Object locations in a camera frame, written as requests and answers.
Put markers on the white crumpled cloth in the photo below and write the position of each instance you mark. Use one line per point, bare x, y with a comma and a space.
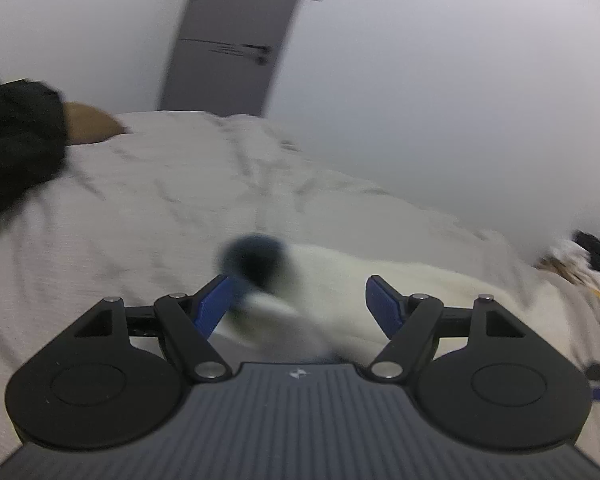
570, 261

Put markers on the grey bedroom door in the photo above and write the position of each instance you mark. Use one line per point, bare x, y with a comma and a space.
220, 84

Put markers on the cream blue striped sweater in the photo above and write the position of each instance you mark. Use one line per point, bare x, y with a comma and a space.
307, 303

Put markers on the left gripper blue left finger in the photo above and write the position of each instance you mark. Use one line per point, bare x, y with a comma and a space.
186, 323

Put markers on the black door handle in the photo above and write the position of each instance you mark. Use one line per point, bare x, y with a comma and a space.
259, 54

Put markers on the grey bed sheet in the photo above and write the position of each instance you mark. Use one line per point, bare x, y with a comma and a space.
148, 212

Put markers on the brown pillow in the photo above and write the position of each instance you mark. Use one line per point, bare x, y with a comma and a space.
89, 125

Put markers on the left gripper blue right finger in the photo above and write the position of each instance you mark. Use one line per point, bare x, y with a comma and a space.
409, 322

